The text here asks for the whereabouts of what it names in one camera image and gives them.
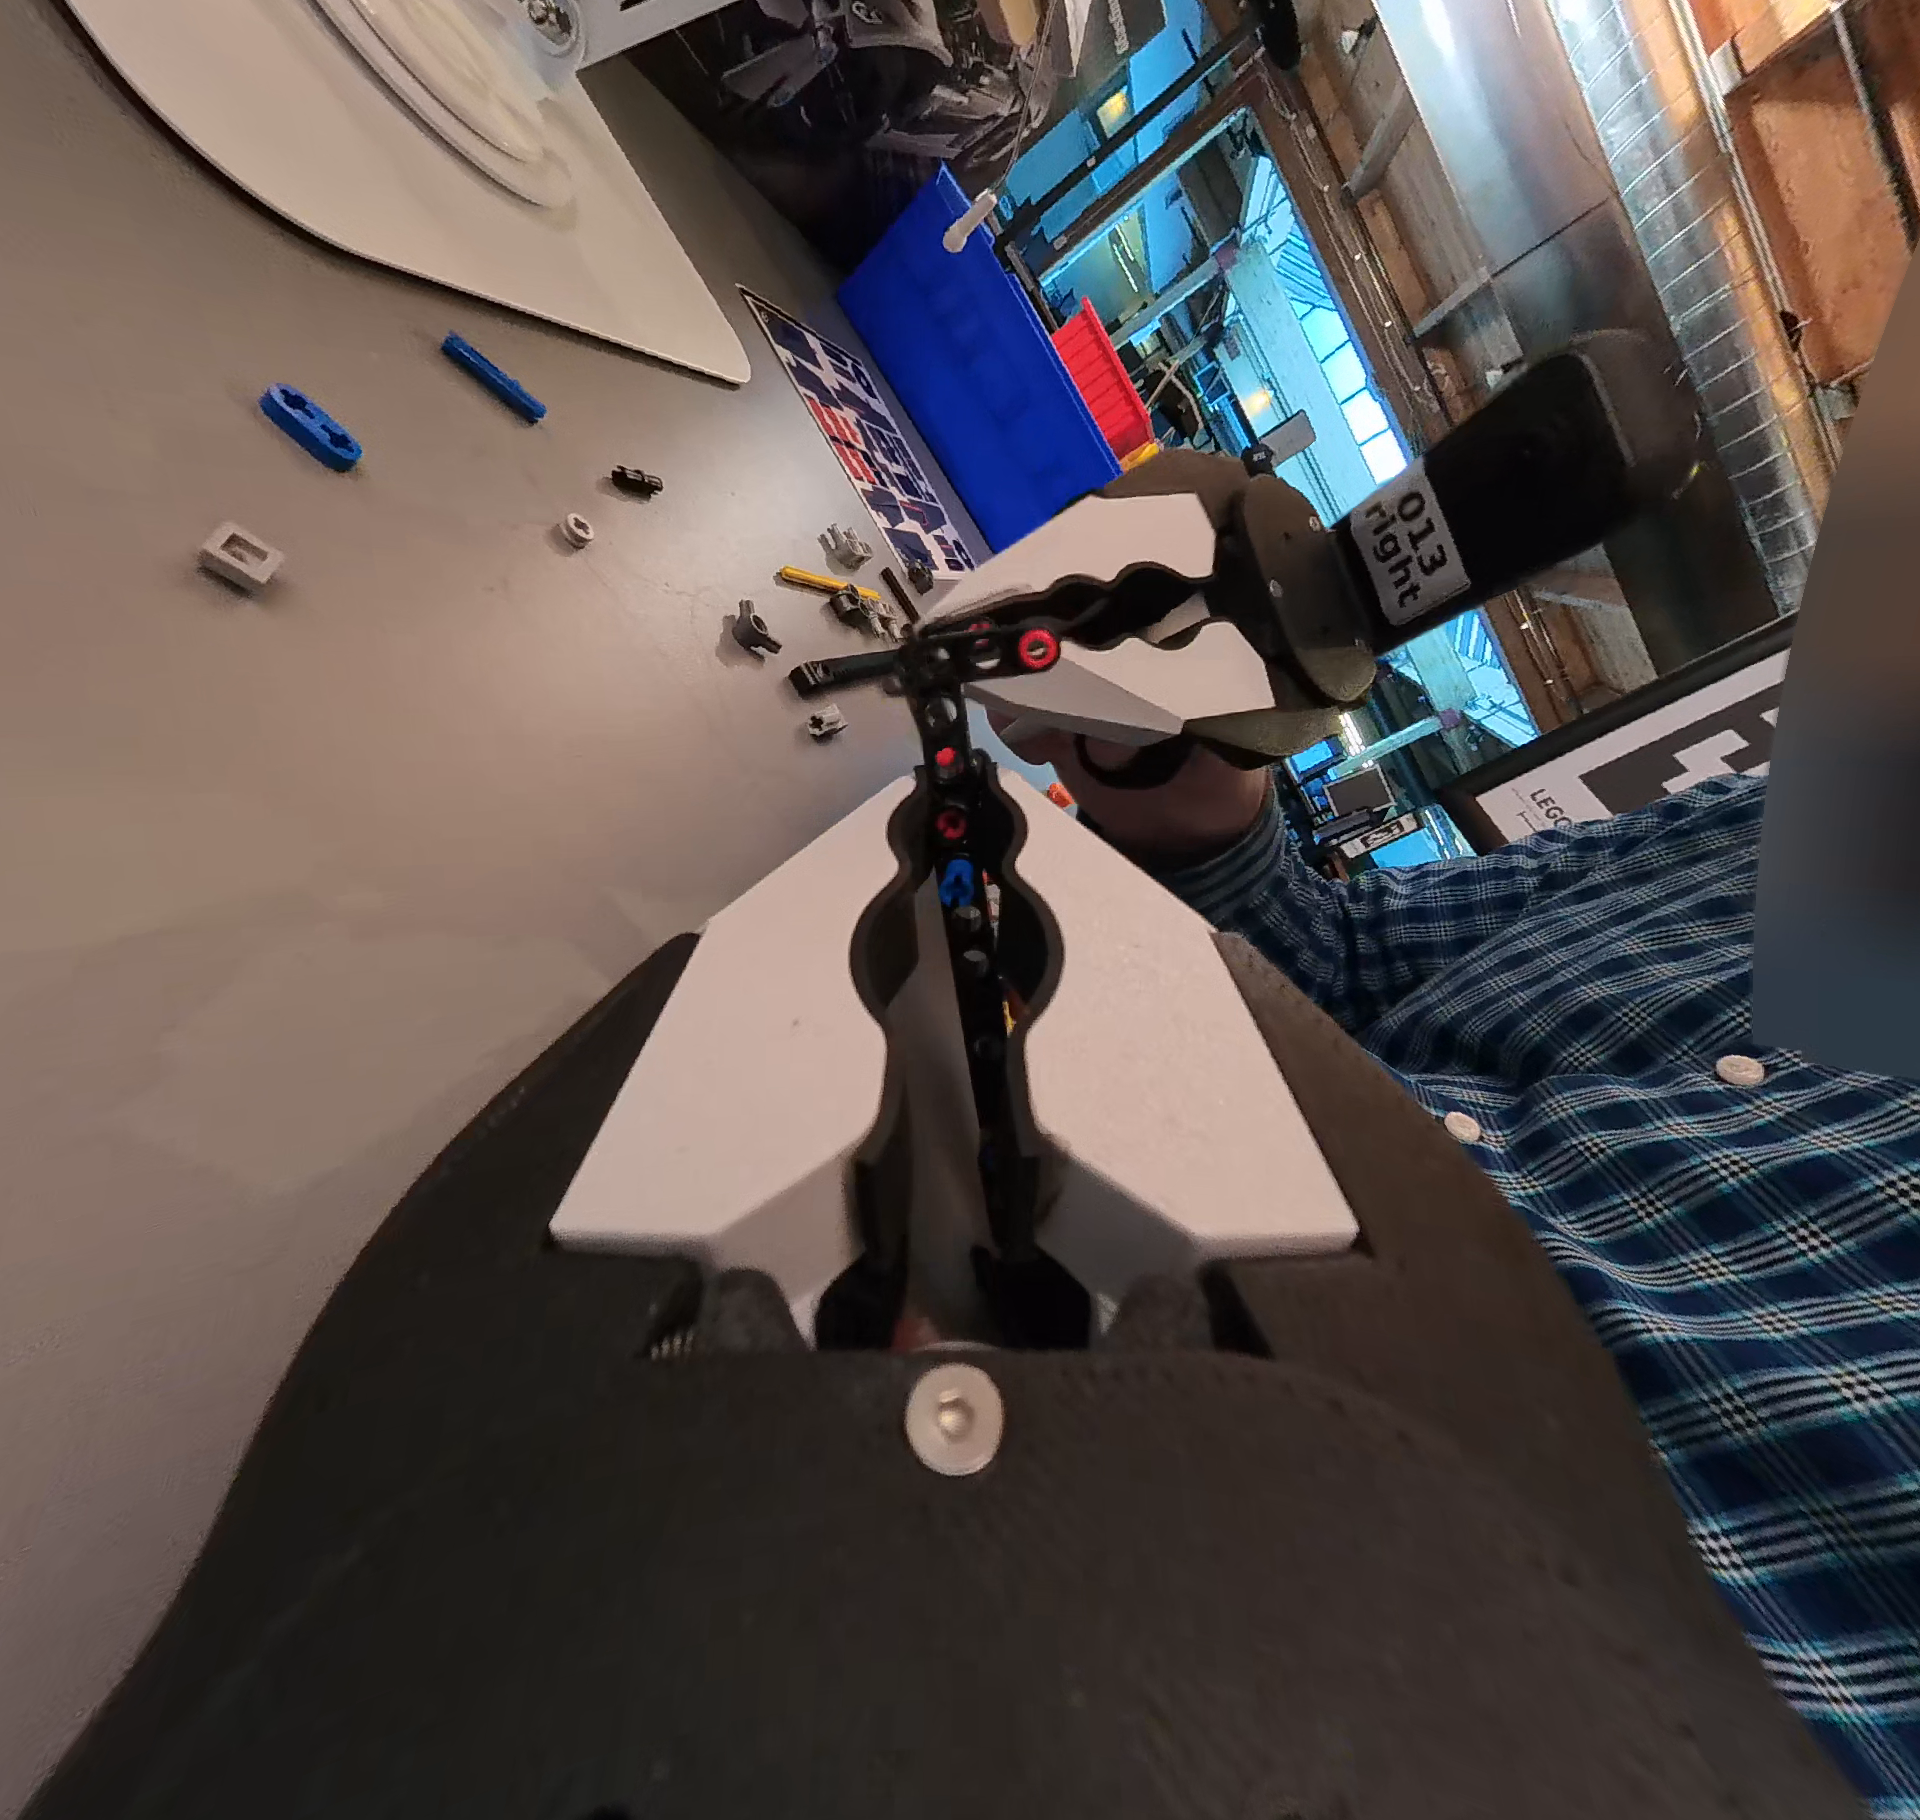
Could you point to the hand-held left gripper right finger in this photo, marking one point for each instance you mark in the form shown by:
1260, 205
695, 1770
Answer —
1184, 1085

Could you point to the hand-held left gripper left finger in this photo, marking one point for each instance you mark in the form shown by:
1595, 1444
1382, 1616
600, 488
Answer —
719, 1085

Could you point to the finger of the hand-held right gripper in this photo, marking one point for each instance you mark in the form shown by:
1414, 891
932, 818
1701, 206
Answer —
1095, 537
1141, 688

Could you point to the black L-shaped lego beam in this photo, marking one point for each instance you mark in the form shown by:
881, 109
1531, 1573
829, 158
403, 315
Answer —
975, 980

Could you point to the yellow lego axle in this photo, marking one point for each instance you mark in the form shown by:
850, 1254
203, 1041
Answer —
818, 578

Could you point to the black lego gear rack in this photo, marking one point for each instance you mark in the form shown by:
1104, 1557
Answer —
841, 670

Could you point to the dark grey lego connector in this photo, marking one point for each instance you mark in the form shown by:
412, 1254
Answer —
757, 631

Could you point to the blue long lego pin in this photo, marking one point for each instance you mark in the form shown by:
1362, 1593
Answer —
493, 376

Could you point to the light grey square lego piece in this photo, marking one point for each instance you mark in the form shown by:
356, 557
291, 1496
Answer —
240, 557

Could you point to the blue thin lego beam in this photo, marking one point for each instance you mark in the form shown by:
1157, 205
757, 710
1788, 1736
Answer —
310, 427

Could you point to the person's right hand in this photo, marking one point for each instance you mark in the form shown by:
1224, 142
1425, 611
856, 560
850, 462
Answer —
1184, 823

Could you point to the red storage bin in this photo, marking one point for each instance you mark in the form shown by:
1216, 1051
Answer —
1102, 381

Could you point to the blue storage bin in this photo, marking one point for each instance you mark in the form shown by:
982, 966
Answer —
960, 337

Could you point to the printed sticker sheet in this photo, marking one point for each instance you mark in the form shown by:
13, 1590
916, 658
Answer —
841, 409

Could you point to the framed black and white sign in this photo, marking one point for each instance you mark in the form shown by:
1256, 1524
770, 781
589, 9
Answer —
1651, 756

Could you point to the dark printed cardboard box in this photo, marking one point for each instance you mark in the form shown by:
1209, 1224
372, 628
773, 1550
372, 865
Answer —
841, 80

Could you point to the white book stand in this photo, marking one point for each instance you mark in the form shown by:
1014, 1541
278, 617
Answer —
630, 275

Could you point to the person's plaid shirt torso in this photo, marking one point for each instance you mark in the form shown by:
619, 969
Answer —
1725, 1327

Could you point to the silver ventilation duct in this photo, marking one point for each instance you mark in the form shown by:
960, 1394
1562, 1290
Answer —
1500, 80

